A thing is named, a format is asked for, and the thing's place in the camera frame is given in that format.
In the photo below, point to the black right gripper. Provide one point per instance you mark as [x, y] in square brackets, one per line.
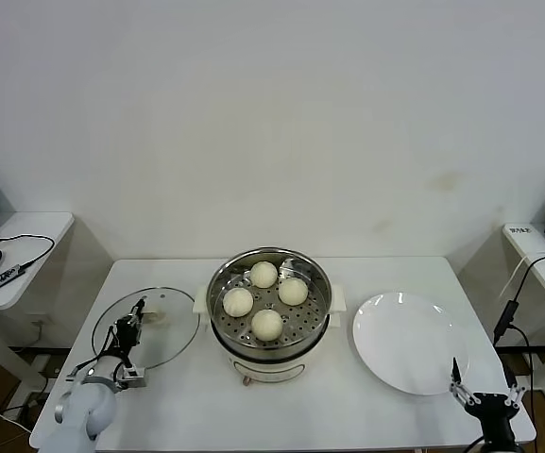
[491, 415]

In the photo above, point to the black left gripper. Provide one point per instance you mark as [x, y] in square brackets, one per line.
[125, 339]

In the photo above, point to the white round plate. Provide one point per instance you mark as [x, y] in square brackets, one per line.
[409, 344]

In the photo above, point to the cream electric cooker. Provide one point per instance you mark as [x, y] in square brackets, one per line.
[272, 365]

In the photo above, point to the perforated steel steamer basket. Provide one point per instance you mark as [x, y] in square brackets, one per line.
[300, 325]

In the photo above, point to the round glass pot lid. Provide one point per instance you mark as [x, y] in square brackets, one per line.
[173, 330]

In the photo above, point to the white side table with mouse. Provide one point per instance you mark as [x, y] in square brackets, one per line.
[31, 226]

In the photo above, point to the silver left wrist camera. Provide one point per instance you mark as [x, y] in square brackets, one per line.
[132, 377]

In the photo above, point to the small black printed device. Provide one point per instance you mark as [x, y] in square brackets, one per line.
[6, 277]

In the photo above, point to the black power adapter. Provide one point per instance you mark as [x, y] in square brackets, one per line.
[505, 321]

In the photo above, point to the white steamed baozi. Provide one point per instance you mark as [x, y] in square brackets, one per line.
[238, 303]
[267, 325]
[292, 291]
[262, 274]

